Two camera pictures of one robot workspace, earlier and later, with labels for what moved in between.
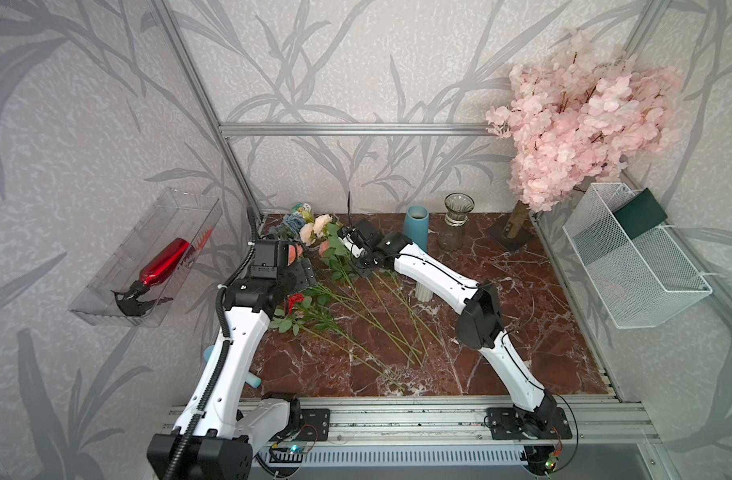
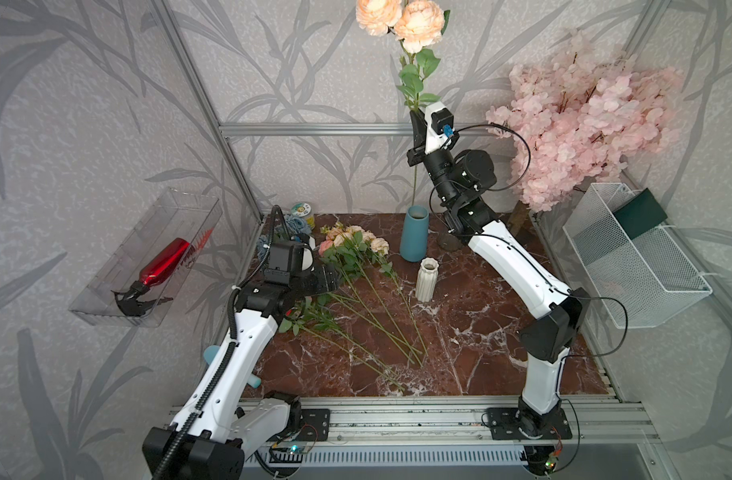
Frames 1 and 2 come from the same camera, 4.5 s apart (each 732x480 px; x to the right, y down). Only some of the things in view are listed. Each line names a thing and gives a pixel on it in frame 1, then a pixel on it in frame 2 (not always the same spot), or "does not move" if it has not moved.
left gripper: x=303 y=271 to x=326 y=279
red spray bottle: x=129 y=300 does not move
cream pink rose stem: x=334 y=248 to x=417 y=26
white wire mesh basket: x=644 y=281 does not move
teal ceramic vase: x=416 y=225 does not move
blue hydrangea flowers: x=288 y=228 does not move
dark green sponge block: x=640 y=214 does not move
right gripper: x=357 y=268 to x=419 y=156
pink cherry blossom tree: x=581 y=114 does not move
